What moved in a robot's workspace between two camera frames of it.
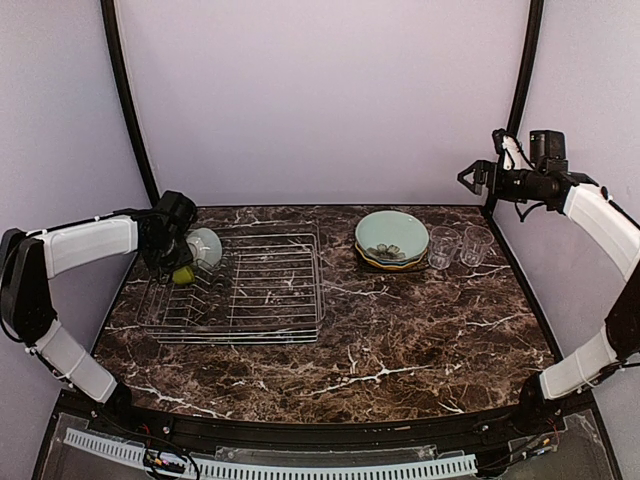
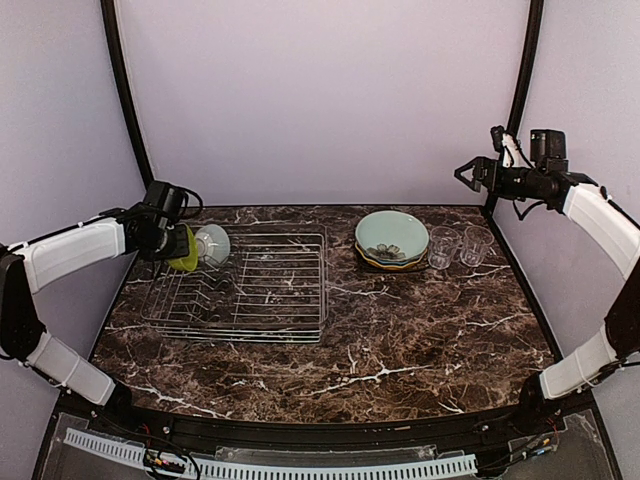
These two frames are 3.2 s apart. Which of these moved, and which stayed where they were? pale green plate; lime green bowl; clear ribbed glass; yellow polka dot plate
Moved: lime green bowl
Stayed: pale green plate; yellow polka dot plate; clear ribbed glass
